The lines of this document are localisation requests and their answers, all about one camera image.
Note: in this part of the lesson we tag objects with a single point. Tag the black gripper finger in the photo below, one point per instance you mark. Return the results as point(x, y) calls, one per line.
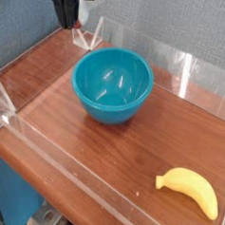
point(59, 7)
point(72, 12)

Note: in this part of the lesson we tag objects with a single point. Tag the brown white toy mushroom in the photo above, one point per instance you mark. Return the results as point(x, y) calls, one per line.
point(85, 7)

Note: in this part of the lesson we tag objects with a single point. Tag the blue bowl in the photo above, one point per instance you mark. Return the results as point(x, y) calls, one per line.
point(112, 83)

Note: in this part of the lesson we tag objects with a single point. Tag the clear acrylic barrier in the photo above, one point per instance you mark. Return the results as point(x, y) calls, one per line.
point(97, 174)

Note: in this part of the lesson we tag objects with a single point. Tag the yellow toy banana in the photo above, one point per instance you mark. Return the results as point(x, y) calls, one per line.
point(193, 185)

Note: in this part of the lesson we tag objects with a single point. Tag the grey metal bracket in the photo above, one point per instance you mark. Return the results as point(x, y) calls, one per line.
point(47, 215)

